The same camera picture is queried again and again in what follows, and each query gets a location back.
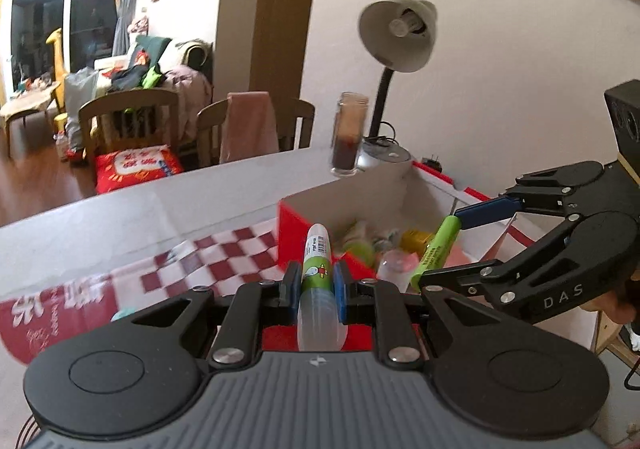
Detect white glue bottle green label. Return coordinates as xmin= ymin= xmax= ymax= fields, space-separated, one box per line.
xmin=297 ymin=223 xmax=348 ymax=354

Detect red white printed table mat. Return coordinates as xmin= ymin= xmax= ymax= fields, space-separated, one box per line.
xmin=0 ymin=218 xmax=302 ymax=369

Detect translucent plastic bag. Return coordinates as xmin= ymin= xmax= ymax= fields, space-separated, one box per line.
xmin=62 ymin=68 xmax=102 ymax=151

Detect wooden chair with pink cloth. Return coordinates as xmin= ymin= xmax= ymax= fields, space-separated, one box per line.
xmin=195 ymin=96 xmax=317 ymax=169

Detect sofa with piled clothes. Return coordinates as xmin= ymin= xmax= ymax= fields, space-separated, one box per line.
xmin=94 ymin=34 xmax=217 ymax=142

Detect lime green tube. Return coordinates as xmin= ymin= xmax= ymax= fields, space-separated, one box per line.
xmin=411 ymin=216 xmax=462 ymax=294

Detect pink cloth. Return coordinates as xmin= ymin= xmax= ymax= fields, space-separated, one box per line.
xmin=219 ymin=91 xmax=280 ymax=164

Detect toothpick jar with green lid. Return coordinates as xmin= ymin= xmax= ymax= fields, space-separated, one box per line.
xmin=341 ymin=224 xmax=377 ymax=271

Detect glass balcony door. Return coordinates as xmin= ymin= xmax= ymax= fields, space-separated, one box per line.
xmin=9 ymin=0 xmax=119 ymax=97

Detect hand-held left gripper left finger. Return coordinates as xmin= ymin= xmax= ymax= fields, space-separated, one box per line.
xmin=131 ymin=260 xmax=304 ymax=369

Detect red and white bag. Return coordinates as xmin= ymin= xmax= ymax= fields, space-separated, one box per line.
xmin=94 ymin=144 xmax=185 ymax=196

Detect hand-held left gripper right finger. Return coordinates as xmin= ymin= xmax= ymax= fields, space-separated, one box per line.
xmin=333 ymin=259 xmax=495 ymax=364

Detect grey gooseneck desk lamp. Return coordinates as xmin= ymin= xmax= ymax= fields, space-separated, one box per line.
xmin=356 ymin=0 xmax=439 ymax=173

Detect wooden coffee table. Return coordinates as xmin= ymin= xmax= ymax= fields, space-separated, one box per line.
xmin=0 ymin=80 xmax=64 ymax=157

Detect gold rectangular box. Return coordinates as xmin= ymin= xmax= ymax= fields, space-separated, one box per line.
xmin=400 ymin=229 xmax=435 ymax=256

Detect person's right hand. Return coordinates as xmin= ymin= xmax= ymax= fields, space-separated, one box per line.
xmin=600 ymin=269 xmax=640 ymax=327

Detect clear purple plastic cup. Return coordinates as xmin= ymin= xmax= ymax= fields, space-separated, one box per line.
xmin=376 ymin=249 xmax=420 ymax=291

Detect wooden chair with cushion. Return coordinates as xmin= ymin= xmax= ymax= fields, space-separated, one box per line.
xmin=77 ymin=88 xmax=182 ymax=166

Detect yellow giraffe chair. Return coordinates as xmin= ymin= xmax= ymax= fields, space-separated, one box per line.
xmin=45 ymin=26 xmax=70 ymax=126

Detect black lamp cable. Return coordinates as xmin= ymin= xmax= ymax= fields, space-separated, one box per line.
xmin=367 ymin=122 xmax=401 ymax=147

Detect white and red cardboard box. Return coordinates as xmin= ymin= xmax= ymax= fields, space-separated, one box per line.
xmin=260 ymin=160 xmax=601 ymax=355

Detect tall glass jar dark contents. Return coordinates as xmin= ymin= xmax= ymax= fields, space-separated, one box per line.
xmin=329 ymin=92 xmax=371 ymax=179

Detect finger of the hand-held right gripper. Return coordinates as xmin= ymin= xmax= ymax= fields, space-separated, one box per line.
xmin=454 ymin=160 xmax=622 ymax=231
xmin=418 ymin=213 xmax=592 ymax=310

